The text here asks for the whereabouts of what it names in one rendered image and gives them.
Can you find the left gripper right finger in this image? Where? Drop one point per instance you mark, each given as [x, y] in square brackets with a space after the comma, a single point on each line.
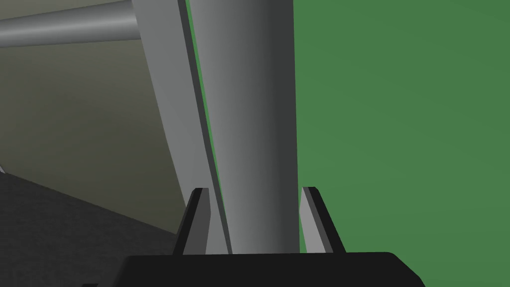
[318, 229]

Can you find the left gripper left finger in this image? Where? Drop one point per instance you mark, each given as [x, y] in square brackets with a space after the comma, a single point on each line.
[196, 227]

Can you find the green door leaf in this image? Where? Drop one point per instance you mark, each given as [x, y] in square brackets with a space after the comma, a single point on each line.
[402, 131]

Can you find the grey round bar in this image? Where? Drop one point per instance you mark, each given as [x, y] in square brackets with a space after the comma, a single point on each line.
[67, 24]

